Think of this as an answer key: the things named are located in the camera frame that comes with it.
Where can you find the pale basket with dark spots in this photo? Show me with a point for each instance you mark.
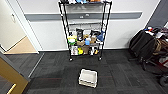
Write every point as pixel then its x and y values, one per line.
pixel 88 78

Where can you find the brown paper bag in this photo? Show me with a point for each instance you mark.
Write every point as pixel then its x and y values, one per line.
pixel 86 50

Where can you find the yellow packet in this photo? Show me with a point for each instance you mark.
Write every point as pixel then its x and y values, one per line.
pixel 80 51

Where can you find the brown cardboard box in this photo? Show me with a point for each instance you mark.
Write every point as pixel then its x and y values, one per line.
pixel 80 43

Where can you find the blue cup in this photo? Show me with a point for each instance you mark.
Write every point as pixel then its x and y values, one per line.
pixel 88 41

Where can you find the black and white box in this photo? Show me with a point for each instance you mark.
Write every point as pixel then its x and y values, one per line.
pixel 94 50

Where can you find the colourful picture box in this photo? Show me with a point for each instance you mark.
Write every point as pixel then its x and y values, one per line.
pixel 74 50

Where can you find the tan crumpled bag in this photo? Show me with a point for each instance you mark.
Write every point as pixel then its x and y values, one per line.
pixel 86 35

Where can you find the small brown box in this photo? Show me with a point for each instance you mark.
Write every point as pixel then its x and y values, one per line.
pixel 93 39

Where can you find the green and white bowl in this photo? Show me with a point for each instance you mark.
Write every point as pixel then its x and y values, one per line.
pixel 72 41

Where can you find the black bag with white print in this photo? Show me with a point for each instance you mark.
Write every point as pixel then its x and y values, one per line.
pixel 79 34

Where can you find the yellow soft toy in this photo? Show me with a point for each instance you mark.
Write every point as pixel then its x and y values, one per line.
pixel 71 37

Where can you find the black pouch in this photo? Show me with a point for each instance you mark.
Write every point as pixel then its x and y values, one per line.
pixel 94 32

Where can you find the blue shark plush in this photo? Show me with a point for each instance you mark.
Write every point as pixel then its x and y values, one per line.
pixel 101 36

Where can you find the blue plush toy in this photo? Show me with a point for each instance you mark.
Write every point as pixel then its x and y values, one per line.
pixel 81 1

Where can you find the black flat box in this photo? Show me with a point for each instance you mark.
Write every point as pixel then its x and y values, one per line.
pixel 64 1

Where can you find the black chair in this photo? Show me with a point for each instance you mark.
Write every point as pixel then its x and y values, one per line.
pixel 143 45

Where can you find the white door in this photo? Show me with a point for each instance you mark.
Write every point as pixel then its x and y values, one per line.
pixel 10 30

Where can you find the yellow wooden panel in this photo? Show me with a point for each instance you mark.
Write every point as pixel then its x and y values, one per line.
pixel 11 78

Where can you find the white wall socket plate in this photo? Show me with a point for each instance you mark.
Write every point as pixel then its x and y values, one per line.
pixel 87 14

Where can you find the long grey wall band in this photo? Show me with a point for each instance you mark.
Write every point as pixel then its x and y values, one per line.
pixel 40 16

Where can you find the white door frame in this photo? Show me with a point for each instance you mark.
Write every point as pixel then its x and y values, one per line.
pixel 29 31

